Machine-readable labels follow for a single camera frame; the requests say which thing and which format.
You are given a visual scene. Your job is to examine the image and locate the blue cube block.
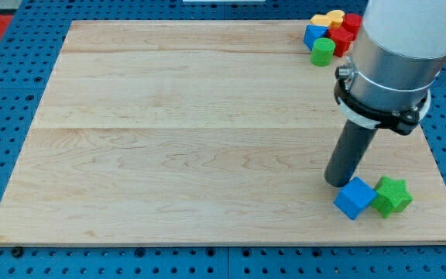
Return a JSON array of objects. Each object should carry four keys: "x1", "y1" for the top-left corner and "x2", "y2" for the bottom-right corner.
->
[{"x1": 334, "y1": 177, "x2": 377, "y2": 220}]

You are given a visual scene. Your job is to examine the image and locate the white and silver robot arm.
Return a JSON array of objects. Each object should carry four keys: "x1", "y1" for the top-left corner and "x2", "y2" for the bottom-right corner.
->
[{"x1": 334, "y1": 0, "x2": 446, "y2": 135}]

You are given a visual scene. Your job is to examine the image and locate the light wooden board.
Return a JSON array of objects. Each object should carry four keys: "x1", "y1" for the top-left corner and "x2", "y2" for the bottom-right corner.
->
[{"x1": 0, "y1": 20, "x2": 446, "y2": 247}]

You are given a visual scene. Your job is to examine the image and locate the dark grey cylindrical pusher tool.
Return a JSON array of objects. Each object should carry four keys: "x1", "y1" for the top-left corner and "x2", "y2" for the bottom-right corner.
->
[{"x1": 324, "y1": 120, "x2": 377, "y2": 188}]

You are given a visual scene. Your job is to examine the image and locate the green cylinder block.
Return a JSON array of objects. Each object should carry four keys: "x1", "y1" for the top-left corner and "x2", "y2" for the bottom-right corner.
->
[{"x1": 310, "y1": 37, "x2": 336, "y2": 67}]

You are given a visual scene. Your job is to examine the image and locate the blue triangular prism block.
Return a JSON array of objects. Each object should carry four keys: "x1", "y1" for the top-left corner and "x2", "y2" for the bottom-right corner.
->
[{"x1": 303, "y1": 24, "x2": 328, "y2": 50}]

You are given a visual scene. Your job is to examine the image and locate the yellow pentagon block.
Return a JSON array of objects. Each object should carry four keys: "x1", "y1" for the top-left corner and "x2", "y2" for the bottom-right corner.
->
[{"x1": 310, "y1": 14, "x2": 332, "y2": 27}]

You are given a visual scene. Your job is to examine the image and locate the red star block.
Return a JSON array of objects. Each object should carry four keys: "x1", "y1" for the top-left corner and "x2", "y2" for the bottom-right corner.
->
[{"x1": 328, "y1": 26, "x2": 354, "y2": 57}]

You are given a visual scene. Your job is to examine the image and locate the yellow heart block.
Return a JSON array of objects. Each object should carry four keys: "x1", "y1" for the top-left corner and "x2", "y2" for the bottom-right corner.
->
[{"x1": 326, "y1": 9, "x2": 345, "y2": 29}]

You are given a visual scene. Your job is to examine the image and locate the red cylinder block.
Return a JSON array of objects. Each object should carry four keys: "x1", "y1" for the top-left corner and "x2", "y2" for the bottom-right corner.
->
[{"x1": 341, "y1": 13, "x2": 362, "y2": 40}]

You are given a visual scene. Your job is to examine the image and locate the green star block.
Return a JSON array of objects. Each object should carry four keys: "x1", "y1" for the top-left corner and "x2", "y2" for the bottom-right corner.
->
[{"x1": 370, "y1": 175, "x2": 413, "y2": 219}]

